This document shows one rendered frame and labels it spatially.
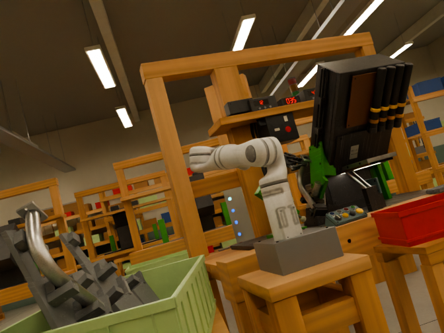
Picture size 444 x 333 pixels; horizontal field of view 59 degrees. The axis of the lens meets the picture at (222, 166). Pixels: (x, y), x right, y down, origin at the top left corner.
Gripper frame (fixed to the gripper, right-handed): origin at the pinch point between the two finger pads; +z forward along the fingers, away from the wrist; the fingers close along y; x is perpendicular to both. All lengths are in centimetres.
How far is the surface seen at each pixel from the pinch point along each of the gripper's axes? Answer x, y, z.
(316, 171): -1.8, -10.1, 2.8
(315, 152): -8.0, -3.3, 2.8
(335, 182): 8.9, -4.2, 20.4
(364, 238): 0, -52, 7
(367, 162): -18.0, -24.7, 15.0
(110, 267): -8, -71, -91
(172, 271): 2, -65, -72
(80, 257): -8, -67, -100
